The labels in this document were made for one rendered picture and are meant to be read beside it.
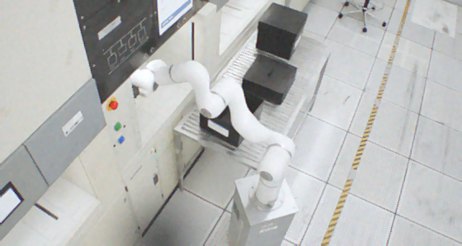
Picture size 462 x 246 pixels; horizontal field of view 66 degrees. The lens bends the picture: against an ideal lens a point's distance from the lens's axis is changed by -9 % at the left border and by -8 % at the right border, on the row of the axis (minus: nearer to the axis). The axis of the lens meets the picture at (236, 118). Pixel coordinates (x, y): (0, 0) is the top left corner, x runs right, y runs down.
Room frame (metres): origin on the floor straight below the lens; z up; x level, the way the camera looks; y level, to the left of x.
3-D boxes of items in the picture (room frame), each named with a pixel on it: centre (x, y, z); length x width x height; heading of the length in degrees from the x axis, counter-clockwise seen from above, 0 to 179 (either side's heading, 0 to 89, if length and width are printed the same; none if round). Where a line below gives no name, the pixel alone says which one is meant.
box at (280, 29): (2.31, -0.25, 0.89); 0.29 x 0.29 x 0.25; 70
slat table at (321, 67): (1.88, -0.16, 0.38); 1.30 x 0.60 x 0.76; 158
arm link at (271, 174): (0.99, -0.20, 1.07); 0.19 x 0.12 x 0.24; 156
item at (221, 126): (1.49, 0.03, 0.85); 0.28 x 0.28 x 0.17; 63
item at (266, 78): (1.87, -0.19, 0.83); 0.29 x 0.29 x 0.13; 70
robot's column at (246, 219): (1.02, -0.21, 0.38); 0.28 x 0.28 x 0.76; 23
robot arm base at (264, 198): (1.02, -0.21, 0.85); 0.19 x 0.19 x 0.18
